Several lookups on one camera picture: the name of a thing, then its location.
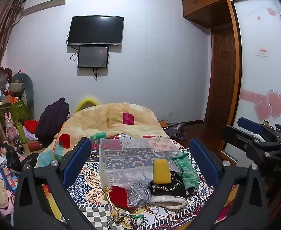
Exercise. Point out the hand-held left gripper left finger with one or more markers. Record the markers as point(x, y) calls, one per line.
point(75, 164)

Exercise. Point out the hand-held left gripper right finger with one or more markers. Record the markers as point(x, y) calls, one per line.
point(204, 161)

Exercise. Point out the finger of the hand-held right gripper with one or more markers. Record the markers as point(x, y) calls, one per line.
point(236, 136)
point(249, 124)

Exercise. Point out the green knitted cloth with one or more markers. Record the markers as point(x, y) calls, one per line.
point(187, 172)

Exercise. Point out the black patterned cloth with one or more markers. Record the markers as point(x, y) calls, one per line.
point(176, 188)

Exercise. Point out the yellow sponge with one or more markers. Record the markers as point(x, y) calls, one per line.
point(161, 172)

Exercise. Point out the clear plastic storage box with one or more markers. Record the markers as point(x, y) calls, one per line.
point(121, 163)

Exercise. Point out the red velvet pouch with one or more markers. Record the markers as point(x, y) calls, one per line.
point(120, 195)

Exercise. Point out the silver glitter pouch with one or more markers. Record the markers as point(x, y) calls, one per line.
point(138, 194)

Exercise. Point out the colourful patterned blanket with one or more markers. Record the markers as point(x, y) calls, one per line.
point(87, 184)

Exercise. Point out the small dark bottle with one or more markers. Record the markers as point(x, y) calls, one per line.
point(279, 127)

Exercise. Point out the grey backpack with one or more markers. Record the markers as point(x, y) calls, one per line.
point(177, 131)

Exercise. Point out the white sliding door with hearts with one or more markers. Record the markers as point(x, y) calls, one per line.
point(258, 83)

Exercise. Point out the red cylinder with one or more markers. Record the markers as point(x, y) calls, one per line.
point(34, 146)

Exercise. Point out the yellow patchwork quilt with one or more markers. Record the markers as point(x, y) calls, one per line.
point(95, 122)

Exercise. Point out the dark clothes pile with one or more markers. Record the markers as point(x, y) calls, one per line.
point(53, 119)

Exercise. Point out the brown wooden door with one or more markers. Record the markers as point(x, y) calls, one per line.
point(222, 76)

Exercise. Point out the red plush cushion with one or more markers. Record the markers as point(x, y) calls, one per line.
point(31, 126)

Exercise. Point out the black spyglass tube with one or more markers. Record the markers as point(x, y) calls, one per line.
point(19, 146)

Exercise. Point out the green cylinder bottle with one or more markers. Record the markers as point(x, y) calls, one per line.
point(21, 134)

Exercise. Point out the black plastic bag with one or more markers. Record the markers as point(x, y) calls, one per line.
point(12, 159)

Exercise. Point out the paper notice with red label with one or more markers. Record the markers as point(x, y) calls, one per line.
point(262, 52)

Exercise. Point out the pink rabbit figure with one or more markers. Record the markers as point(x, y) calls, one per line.
point(10, 128)

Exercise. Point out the pile of papers and books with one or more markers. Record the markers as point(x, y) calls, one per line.
point(0, 179)

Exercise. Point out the green gift bag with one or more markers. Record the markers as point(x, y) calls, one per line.
point(13, 111)

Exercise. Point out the grey-green plush toy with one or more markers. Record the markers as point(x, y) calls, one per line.
point(25, 86)

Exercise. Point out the wooden overhead cabinet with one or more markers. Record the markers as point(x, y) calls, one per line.
point(207, 2)

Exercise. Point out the white air conditioner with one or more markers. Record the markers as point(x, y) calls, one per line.
point(43, 6)

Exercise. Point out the white wall socket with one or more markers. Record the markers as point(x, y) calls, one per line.
point(169, 114)

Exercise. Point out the small wall-mounted monitor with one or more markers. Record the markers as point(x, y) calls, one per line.
point(92, 57)

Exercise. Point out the wall-mounted black television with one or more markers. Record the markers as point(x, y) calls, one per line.
point(95, 30)

